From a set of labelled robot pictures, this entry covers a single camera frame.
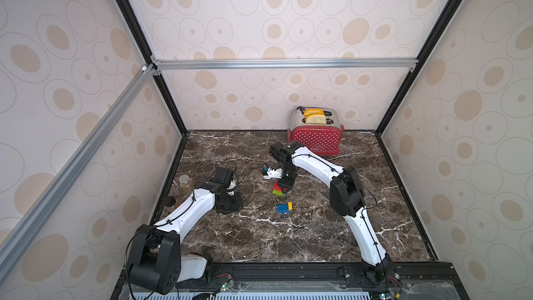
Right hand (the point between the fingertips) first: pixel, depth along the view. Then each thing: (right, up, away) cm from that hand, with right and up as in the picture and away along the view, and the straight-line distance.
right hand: (283, 190), depth 94 cm
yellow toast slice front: (+16, +33, +6) cm, 37 cm away
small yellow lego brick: (+2, -6, -6) cm, 9 cm away
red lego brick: (-3, +2, -3) cm, 5 cm away
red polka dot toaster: (+17, +28, +5) cm, 33 cm away
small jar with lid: (-42, +4, -6) cm, 42 cm away
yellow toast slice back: (+15, +37, +6) cm, 40 cm away
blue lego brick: (0, -7, -4) cm, 8 cm away
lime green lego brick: (-2, -1, 0) cm, 3 cm away
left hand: (-17, -4, -9) cm, 19 cm away
